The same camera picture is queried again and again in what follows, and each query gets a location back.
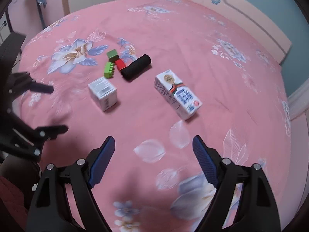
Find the dark green cube block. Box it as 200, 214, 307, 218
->
106, 49, 119, 63

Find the black sock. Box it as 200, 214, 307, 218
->
121, 55, 151, 81

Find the small white cardboard box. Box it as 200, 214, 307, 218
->
88, 77, 118, 112

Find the pink floral bed sheet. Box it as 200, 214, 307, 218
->
19, 0, 291, 231

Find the white blue milk carton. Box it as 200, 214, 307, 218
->
154, 70, 203, 120

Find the red rectangular block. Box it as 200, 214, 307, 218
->
115, 59, 126, 72

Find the light green toy brick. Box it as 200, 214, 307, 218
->
103, 62, 114, 78

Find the pink wooden headboard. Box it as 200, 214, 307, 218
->
189, 0, 292, 63

